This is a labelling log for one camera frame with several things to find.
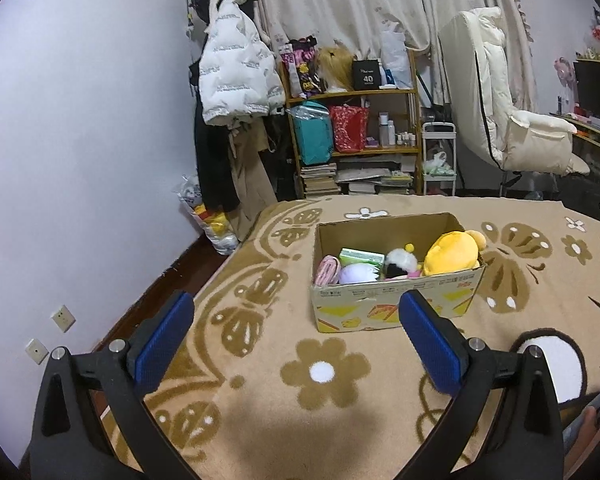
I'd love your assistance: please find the black hanging garment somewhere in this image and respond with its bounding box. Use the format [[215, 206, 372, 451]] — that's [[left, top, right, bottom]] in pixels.
[[194, 105, 241, 211]]

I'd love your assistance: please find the black monitor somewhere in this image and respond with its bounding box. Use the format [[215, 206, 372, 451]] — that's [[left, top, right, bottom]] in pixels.
[[572, 59, 600, 123]]

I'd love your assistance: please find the stack of books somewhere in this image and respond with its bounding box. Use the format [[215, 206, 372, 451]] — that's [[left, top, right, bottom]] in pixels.
[[300, 162, 338, 198]]

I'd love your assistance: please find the blonde wig on head stand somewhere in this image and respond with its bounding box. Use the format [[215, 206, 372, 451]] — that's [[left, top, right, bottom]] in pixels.
[[316, 40, 357, 93]]

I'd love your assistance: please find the beige hanging coat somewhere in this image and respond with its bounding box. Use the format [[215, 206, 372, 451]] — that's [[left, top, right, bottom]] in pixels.
[[227, 120, 278, 233]]

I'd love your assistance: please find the pink desk fan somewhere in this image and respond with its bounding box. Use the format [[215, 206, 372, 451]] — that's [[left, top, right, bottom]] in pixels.
[[554, 56, 576, 116]]

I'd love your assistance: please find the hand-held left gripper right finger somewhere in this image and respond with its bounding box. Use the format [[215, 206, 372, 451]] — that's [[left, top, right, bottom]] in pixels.
[[399, 290, 566, 480]]

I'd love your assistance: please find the wooden shelf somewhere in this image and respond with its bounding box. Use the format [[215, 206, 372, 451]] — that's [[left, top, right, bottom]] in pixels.
[[280, 47, 423, 198]]

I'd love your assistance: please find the green box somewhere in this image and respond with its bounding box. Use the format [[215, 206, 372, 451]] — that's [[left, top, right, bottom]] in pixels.
[[338, 247, 386, 271]]

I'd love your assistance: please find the black cabinet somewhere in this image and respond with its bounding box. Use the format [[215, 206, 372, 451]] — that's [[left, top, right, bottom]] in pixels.
[[560, 172, 600, 231]]

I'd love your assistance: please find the pink swirl lollipop plush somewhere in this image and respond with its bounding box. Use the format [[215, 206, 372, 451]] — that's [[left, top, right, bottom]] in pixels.
[[314, 255, 342, 287]]

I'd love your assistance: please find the cream padded recliner chair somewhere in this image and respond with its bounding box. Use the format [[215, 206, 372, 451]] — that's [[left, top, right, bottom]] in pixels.
[[439, 6, 591, 196]]

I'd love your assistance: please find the clear plastic bag of toys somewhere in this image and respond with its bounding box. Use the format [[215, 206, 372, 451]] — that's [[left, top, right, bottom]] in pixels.
[[176, 174, 240, 255]]

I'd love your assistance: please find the pile of papers and books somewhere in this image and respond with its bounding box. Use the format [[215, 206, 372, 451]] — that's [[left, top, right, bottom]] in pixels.
[[336, 162, 415, 196]]

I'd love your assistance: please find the purple and black patterned bag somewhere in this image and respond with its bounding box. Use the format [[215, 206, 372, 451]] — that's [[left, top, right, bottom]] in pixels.
[[280, 36, 326, 100]]

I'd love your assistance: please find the red patterned bag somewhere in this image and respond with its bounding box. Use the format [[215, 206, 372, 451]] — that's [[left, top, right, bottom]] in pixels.
[[328, 105, 370, 153]]

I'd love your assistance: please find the yellow plush toy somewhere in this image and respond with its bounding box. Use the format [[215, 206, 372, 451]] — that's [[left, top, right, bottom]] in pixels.
[[422, 230, 487, 277]]

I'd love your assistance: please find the cardboard box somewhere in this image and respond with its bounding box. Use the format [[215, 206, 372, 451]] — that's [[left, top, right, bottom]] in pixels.
[[310, 212, 487, 333]]

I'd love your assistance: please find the white wall socket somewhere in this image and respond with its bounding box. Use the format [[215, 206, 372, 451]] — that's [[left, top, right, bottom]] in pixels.
[[50, 305, 76, 333], [25, 338, 50, 365]]

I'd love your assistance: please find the black and white plush toy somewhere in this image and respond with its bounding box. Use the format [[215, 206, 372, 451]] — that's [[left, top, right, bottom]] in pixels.
[[382, 244, 423, 281]]

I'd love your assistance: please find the white trolley cart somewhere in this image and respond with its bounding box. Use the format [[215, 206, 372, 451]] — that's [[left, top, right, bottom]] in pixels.
[[420, 121, 457, 197]]

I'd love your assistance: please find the teal bag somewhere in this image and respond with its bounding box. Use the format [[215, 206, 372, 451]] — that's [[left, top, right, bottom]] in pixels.
[[287, 102, 333, 166]]

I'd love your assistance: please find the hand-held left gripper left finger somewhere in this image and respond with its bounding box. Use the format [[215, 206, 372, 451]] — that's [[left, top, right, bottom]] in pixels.
[[27, 290, 196, 480]]

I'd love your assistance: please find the black box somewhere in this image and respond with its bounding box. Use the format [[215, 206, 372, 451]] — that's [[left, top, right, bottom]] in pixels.
[[351, 59, 383, 91]]

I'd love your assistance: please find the row of cosmetic bottles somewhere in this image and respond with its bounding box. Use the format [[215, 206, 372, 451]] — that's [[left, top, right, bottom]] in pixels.
[[378, 112, 418, 148]]

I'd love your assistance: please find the white puffer jacket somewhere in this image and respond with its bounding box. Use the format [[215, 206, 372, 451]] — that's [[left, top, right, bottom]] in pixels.
[[200, 0, 285, 126]]

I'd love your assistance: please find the beige flower printed blanket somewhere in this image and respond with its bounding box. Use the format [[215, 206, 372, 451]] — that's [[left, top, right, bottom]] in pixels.
[[92, 195, 600, 480]]

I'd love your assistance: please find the white plastic bag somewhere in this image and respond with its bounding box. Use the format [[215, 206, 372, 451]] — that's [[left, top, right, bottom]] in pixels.
[[380, 27, 413, 90]]

